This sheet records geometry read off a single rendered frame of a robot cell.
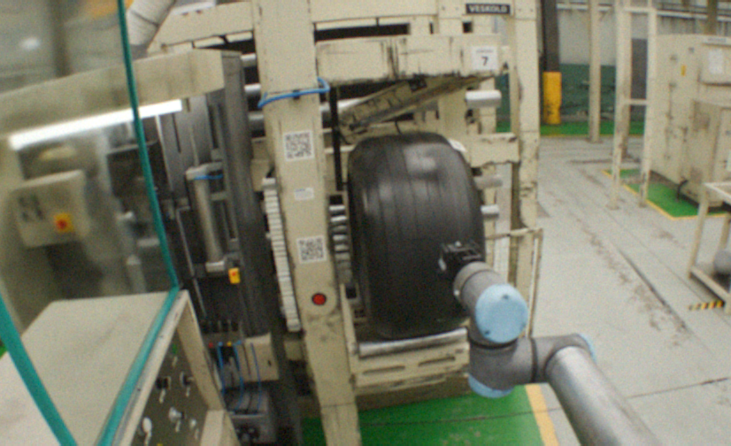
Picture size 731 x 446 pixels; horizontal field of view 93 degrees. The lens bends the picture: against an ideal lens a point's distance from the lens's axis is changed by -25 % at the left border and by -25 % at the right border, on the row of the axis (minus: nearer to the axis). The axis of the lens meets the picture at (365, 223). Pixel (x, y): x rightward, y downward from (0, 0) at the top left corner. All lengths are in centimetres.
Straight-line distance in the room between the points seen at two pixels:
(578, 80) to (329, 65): 1016
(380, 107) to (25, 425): 136
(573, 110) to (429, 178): 1033
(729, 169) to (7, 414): 587
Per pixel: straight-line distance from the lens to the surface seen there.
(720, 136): 552
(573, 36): 1136
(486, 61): 153
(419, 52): 146
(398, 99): 159
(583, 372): 71
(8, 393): 96
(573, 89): 1131
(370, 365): 137
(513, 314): 76
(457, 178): 114
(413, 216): 108
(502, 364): 81
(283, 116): 117
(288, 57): 116
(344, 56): 142
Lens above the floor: 173
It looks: 21 degrees down
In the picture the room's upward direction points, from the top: 5 degrees counter-clockwise
